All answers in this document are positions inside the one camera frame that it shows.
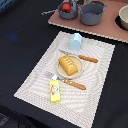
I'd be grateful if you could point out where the round wooden plate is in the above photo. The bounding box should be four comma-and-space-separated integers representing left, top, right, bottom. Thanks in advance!
57, 55, 84, 79

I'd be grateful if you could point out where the white woven placemat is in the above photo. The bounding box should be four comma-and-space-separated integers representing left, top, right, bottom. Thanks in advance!
14, 31, 115, 128

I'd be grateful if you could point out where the grey pot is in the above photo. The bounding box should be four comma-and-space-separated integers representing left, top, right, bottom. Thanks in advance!
57, 2, 78, 20
80, 3, 108, 26

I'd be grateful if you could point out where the red tomato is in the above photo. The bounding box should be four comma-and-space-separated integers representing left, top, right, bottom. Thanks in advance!
62, 4, 71, 13

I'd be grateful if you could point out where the yellow butter box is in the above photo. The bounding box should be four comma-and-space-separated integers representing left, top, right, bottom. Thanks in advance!
50, 80, 60, 103

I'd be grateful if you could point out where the wooden handled fork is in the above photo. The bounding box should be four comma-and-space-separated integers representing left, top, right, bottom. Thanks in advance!
44, 72, 86, 90

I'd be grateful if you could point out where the beige bowl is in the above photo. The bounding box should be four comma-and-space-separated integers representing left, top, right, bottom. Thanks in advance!
119, 5, 128, 30

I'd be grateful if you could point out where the light blue milk carton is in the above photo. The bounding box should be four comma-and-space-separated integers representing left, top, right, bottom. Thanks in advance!
70, 33, 82, 50

